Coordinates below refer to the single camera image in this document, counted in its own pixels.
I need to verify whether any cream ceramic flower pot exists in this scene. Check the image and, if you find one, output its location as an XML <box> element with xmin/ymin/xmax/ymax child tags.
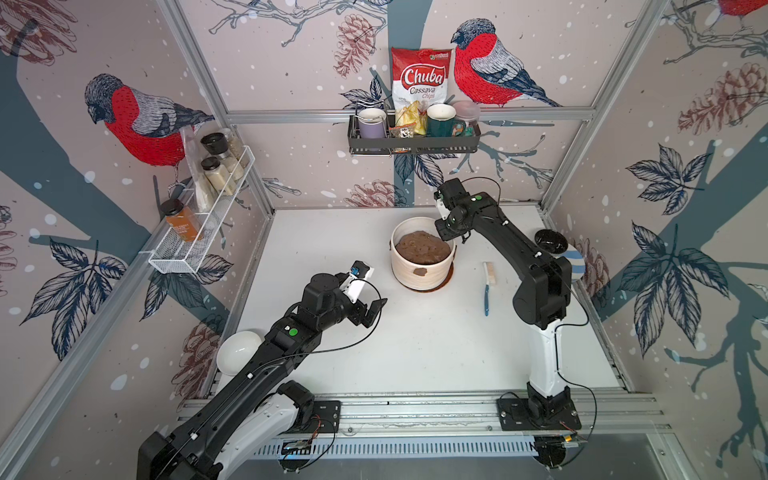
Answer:
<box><xmin>389</xmin><ymin>217</ymin><xmax>457</xmax><ymax>290</ymax></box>

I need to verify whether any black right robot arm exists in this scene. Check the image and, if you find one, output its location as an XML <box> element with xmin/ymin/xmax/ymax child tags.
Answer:
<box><xmin>434</xmin><ymin>179</ymin><xmax>572</xmax><ymax>414</ymax></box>

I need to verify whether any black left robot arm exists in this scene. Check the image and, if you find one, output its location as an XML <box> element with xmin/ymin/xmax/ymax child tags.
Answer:
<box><xmin>136</xmin><ymin>261</ymin><xmax>387</xmax><ymax>479</ymax></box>

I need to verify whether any terracotta pot saucer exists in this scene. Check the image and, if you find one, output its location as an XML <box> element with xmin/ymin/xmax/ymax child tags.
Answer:
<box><xmin>401</xmin><ymin>263</ymin><xmax>454</xmax><ymax>294</ymax></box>

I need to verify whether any white ceramic bowl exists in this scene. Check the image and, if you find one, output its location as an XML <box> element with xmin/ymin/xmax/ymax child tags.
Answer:
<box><xmin>216</xmin><ymin>330</ymin><xmax>263</xmax><ymax>377</ymax></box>

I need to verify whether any small black bowl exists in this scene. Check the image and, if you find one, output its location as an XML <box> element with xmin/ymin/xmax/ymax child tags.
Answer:
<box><xmin>534</xmin><ymin>229</ymin><xmax>569</xmax><ymax>255</ymax></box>

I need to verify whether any small snack packet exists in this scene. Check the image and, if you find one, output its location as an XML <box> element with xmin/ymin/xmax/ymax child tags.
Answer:
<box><xmin>389</xmin><ymin>125</ymin><xmax>414</xmax><ymax>139</ymax></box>

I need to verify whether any green mug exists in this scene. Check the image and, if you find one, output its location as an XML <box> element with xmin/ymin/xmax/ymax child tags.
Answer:
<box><xmin>426</xmin><ymin>103</ymin><xmax>465</xmax><ymax>138</ymax></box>

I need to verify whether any pink lidded glass jar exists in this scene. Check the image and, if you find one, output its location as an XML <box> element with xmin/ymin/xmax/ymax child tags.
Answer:
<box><xmin>452</xmin><ymin>100</ymin><xmax>480</xmax><ymax>137</ymax></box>

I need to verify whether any blue striped plate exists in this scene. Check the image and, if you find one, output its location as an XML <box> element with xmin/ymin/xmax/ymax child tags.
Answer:
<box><xmin>563</xmin><ymin>249</ymin><xmax>586</xmax><ymax>282</ymax></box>

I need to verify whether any purple mug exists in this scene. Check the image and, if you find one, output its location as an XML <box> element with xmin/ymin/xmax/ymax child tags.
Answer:
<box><xmin>356</xmin><ymin>107</ymin><xmax>388</xmax><ymax>139</ymax></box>

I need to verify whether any red Chuba chips bag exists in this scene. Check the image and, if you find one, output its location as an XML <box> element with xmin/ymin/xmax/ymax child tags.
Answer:
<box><xmin>391</xmin><ymin>48</ymin><xmax>452</xmax><ymax>136</ymax></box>

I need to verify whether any orange spice jar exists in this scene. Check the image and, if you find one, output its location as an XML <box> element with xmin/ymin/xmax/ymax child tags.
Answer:
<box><xmin>160</xmin><ymin>199</ymin><xmax>201</xmax><ymax>242</ymax></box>

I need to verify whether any tall black lid spice jar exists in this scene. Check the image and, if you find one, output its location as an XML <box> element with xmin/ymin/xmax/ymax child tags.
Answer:
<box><xmin>201</xmin><ymin>132</ymin><xmax>245</xmax><ymax>181</ymax></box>

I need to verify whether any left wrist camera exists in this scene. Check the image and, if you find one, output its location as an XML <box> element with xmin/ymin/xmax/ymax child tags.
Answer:
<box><xmin>341</xmin><ymin>260</ymin><xmax>374</xmax><ymax>303</ymax></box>

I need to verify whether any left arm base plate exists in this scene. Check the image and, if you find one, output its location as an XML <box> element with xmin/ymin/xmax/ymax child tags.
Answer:
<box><xmin>285</xmin><ymin>401</ymin><xmax>341</xmax><ymax>435</ymax></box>

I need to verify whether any dark metal wall shelf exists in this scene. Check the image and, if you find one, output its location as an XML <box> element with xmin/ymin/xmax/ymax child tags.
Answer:
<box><xmin>347</xmin><ymin>115</ymin><xmax>481</xmax><ymax>156</ymax></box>

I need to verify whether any white wire spice rack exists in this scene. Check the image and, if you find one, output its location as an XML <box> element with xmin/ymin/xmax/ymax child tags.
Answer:
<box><xmin>148</xmin><ymin>146</ymin><xmax>255</xmax><ymax>274</ymax></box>

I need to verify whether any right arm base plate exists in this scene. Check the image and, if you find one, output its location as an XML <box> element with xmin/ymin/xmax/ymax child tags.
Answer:
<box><xmin>496</xmin><ymin>396</ymin><xmax>582</xmax><ymax>431</ymax></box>

